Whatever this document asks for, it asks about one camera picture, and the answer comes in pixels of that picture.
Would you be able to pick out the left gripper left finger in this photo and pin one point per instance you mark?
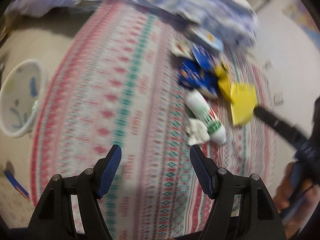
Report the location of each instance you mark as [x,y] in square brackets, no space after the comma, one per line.
[106,170]

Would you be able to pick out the right hand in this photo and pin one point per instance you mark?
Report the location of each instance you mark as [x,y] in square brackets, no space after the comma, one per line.
[303,214]

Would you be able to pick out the yellow snack wrapper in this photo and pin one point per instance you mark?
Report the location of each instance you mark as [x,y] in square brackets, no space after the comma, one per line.
[223,81]

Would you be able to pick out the blue snack package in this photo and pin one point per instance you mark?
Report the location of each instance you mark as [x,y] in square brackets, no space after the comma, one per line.
[199,73]

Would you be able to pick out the white tissue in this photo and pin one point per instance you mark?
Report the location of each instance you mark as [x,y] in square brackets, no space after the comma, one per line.
[197,132]

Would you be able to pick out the light blue carton box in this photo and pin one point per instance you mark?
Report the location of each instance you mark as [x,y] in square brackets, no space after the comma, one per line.
[206,39]

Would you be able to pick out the yellow sponge pad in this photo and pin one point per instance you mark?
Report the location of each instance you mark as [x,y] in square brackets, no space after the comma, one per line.
[244,100]

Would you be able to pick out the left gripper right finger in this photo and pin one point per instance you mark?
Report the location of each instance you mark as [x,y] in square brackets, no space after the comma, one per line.
[205,170]

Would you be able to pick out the blue white quilt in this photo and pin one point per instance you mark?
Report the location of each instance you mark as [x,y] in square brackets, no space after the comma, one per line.
[233,21]

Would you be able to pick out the large white yogurt bottle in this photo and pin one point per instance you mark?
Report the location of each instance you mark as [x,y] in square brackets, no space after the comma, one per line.
[202,110]

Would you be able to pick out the white torn wrapper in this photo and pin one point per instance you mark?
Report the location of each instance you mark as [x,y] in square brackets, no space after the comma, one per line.
[182,49]

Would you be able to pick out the white patterned trash bin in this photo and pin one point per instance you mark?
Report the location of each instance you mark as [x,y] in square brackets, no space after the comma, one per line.
[22,93]

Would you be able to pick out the patterned bed sheet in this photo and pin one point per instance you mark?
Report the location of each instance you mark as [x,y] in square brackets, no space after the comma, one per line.
[118,84]

